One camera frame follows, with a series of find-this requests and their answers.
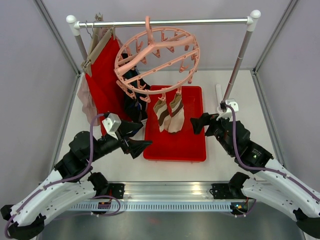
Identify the metal clothes rack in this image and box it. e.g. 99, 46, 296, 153
66, 9, 261, 103

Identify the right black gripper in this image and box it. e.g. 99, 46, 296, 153
189, 111, 235, 156

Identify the aluminium frame post right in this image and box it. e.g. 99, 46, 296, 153
251, 0, 302, 75

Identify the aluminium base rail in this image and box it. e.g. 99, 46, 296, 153
87, 181, 251, 201

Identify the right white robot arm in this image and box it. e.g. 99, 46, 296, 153
190, 113, 320, 239

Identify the red plastic tray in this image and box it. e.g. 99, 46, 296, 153
143, 86, 207, 162

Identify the aluminium frame post left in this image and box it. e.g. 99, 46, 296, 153
33, 0, 81, 76

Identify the beige clip hanger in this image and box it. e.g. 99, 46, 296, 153
81, 13, 117, 77

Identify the black sports sock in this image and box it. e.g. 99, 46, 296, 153
118, 53, 134, 67
124, 94, 148, 123

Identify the brown beige striped sock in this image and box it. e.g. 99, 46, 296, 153
153, 99, 172, 133

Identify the white slotted cable duct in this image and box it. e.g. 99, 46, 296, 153
70, 201, 232, 213

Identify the red hanging cloth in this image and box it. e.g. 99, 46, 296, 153
85, 38, 130, 120

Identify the aluminium frame post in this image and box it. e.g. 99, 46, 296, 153
251, 0, 302, 75
33, 0, 81, 76

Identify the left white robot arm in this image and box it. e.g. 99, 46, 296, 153
0, 113, 152, 240

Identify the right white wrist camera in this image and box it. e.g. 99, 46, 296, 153
217, 99, 239, 120

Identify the pink hanging garment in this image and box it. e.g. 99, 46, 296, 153
77, 36, 122, 123

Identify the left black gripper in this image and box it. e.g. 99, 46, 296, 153
87, 118, 153, 162

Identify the pink round clip hanger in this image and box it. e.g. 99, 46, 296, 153
114, 24, 201, 103

